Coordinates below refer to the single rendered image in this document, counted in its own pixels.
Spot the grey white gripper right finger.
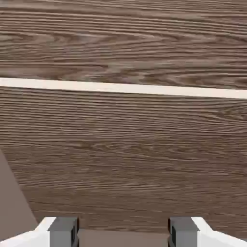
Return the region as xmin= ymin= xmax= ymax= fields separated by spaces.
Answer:
xmin=167 ymin=216 xmax=247 ymax=247

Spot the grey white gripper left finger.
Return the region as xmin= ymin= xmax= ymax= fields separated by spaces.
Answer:
xmin=0 ymin=216 xmax=80 ymax=247

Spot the brown wood cabinet door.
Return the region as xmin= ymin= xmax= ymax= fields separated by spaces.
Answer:
xmin=0 ymin=86 xmax=247 ymax=235
xmin=0 ymin=0 xmax=247 ymax=91

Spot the brown wood cabinet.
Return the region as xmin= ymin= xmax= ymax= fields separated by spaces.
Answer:
xmin=0 ymin=0 xmax=247 ymax=235

